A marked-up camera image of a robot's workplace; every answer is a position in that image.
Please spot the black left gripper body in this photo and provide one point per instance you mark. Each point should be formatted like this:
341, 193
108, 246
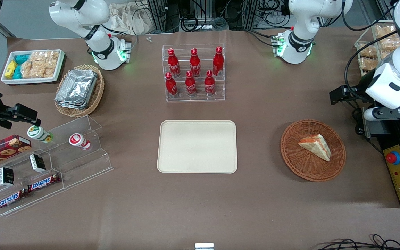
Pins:
362, 84

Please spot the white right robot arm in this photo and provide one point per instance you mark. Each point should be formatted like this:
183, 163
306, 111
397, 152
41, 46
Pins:
100, 45

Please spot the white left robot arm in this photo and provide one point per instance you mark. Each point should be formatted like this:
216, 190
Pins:
300, 36

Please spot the wrapped triangular sandwich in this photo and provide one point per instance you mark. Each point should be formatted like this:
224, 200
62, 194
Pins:
316, 147

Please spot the light wicker basket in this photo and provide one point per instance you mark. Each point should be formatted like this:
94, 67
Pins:
97, 93

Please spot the brown round wicker basket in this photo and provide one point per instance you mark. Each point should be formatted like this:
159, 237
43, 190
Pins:
300, 163

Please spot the beige rectangular tray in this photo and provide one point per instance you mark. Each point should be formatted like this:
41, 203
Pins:
197, 146

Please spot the green sunflower yoghurt cup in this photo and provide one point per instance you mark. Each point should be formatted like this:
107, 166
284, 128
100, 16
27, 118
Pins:
37, 133

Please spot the white rectangular snack bin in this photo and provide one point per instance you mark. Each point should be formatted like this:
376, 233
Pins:
7, 80

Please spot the yellow snack packet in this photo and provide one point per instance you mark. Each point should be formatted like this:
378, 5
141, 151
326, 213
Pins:
11, 69

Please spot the teal snack packet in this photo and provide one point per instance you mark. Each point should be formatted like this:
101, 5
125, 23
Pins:
22, 58
17, 72

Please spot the red tartan cookie box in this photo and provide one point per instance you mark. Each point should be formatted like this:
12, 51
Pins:
2, 149

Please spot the clear acrylic cracker shelf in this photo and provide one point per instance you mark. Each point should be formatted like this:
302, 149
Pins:
363, 43

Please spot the clear rice cracker bag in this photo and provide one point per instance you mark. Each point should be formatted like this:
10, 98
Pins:
45, 58
36, 71

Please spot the small black white carton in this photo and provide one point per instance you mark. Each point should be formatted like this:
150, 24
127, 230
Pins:
6, 176
37, 163

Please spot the stacked aluminium foil trays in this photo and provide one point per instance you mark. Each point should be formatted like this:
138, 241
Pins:
76, 88

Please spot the red yoghurt cup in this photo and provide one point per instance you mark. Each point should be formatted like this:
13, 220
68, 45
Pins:
78, 140

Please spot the brown Snickers bar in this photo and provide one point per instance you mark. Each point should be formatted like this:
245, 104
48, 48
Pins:
10, 200
43, 183

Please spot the red emergency stop button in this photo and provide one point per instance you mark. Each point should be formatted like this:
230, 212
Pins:
393, 158

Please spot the clear acrylic stepped shelf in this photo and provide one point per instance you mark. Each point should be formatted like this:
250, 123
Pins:
82, 166

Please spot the red cola bottle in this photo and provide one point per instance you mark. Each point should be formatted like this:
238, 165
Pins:
171, 86
218, 62
209, 85
190, 85
195, 64
174, 64

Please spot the beige cloth bag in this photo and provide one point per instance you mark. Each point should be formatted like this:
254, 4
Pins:
127, 19

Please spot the clear acrylic bottle rack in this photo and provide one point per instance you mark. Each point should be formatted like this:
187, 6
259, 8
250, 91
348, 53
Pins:
200, 99

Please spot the small white device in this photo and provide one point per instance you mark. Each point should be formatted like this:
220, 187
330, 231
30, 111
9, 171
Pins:
204, 246

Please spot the aluminium profile frame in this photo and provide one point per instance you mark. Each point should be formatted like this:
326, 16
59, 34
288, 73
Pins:
158, 15

